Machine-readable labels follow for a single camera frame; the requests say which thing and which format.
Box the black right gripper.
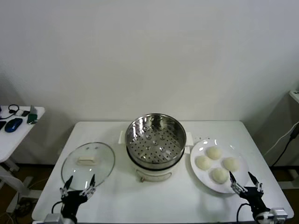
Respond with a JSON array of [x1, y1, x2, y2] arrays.
[[229, 171, 269, 214]]

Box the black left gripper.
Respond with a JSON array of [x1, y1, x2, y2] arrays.
[[60, 174, 97, 217]]

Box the white steamed baozi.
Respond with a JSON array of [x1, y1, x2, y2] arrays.
[[211, 167, 229, 184], [195, 155, 212, 170], [222, 157, 241, 172], [206, 146, 223, 161]]

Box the glass pot lid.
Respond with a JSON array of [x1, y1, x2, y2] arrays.
[[61, 141, 116, 191]]

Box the stainless steel steamer basket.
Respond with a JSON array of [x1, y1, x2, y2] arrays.
[[118, 113, 194, 164]]

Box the white round plate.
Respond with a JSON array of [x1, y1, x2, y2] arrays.
[[190, 139, 250, 194]]

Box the white electric cooker base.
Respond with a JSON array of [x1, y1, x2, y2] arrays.
[[119, 140, 194, 183]]

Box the white side table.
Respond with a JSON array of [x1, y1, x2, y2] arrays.
[[0, 106, 46, 210]]

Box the green handheld device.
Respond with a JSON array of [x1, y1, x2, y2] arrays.
[[27, 105, 39, 125]]

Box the blue computer mouse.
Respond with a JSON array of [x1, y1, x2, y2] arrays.
[[5, 118, 23, 133]]

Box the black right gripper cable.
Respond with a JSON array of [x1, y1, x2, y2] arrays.
[[236, 203, 252, 224]]

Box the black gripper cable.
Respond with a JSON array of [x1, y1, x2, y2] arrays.
[[51, 201, 65, 215], [236, 203, 252, 224]]

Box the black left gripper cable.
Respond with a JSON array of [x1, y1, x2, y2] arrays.
[[51, 201, 65, 215]]

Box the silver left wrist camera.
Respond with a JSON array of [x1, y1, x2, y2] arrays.
[[44, 213, 65, 224]]

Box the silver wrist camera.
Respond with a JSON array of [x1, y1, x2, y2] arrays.
[[44, 213, 65, 224], [268, 207, 288, 220]]

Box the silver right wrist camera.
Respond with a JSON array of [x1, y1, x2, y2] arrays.
[[268, 207, 288, 220]]

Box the thin white cable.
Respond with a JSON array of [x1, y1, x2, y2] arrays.
[[263, 122, 298, 157]]

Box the black looped cable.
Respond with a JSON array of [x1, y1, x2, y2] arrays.
[[8, 104, 21, 115]]

